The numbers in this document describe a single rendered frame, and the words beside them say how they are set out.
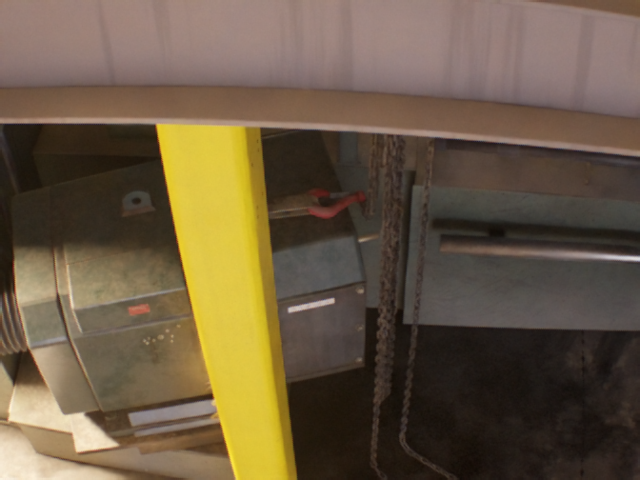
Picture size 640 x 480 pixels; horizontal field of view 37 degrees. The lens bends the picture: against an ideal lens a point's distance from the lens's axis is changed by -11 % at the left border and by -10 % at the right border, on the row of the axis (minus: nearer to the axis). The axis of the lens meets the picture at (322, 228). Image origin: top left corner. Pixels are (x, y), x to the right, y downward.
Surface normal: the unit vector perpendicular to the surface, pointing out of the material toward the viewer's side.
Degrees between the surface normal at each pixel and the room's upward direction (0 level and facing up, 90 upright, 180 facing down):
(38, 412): 0
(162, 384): 90
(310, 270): 45
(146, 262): 0
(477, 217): 90
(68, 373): 90
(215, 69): 90
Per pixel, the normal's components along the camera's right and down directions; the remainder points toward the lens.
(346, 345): 0.25, 0.75
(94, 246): -0.02, -0.63
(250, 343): -0.10, 0.77
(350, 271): 0.15, 0.08
